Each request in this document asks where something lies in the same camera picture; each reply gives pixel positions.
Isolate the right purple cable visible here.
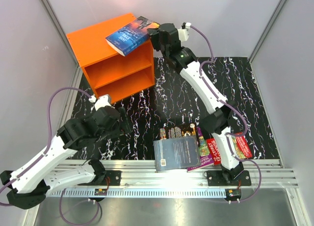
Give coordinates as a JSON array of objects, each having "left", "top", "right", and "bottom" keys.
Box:
[{"left": 190, "top": 24, "right": 262, "bottom": 203}]

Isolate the aluminium mounting rail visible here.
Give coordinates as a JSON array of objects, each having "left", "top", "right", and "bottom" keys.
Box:
[{"left": 33, "top": 159, "right": 300, "bottom": 199}]

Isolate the black paperback book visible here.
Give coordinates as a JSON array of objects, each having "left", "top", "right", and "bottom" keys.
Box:
[{"left": 159, "top": 123, "right": 198, "bottom": 140}]

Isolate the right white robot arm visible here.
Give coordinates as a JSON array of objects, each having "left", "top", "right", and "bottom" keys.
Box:
[{"left": 147, "top": 23, "right": 244, "bottom": 185}]

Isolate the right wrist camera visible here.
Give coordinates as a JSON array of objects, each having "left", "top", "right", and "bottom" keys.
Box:
[{"left": 178, "top": 22, "right": 191, "bottom": 42}]

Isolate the blue Jane Eyre book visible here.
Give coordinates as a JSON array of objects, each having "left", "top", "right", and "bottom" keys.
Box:
[{"left": 105, "top": 16, "right": 160, "bottom": 57}]

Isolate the grey-blue hardcover book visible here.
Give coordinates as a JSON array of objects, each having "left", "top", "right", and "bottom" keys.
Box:
[{"left": 154, "top": 136, "right": 201, "bottom": 171}]

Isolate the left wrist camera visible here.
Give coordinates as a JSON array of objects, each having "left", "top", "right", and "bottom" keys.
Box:
[{"left": 89, "top": 94, "right": 111, "bottom": 111}]

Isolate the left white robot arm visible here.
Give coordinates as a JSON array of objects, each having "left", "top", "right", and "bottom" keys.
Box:
[{"left": 0, "top": 106, "right": 132, "bottom": 209}]

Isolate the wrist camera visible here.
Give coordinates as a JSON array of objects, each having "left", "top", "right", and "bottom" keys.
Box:
[
  {"left": 89, "top": 94, "right": 111, "bottom": 111},
  {"left": 178, "top": 22, "right": 191, "bottom": 42}
]

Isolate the red 13-storey treehouse book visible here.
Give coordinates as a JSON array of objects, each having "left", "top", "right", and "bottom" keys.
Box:
[{"left": 206, "top": 136, "right": 253, "bottom": 165}]

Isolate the orange wooden shelf cabinet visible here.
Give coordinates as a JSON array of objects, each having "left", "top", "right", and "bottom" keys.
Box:
[{"left": 67, "top": 13, "right": 155, "bottom": 103}]

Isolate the purple 117-storey treehouse book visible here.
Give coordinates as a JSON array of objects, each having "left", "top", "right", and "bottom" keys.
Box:
[{"left": 187, "top": 127, "right": 214, "bottom": 172}]

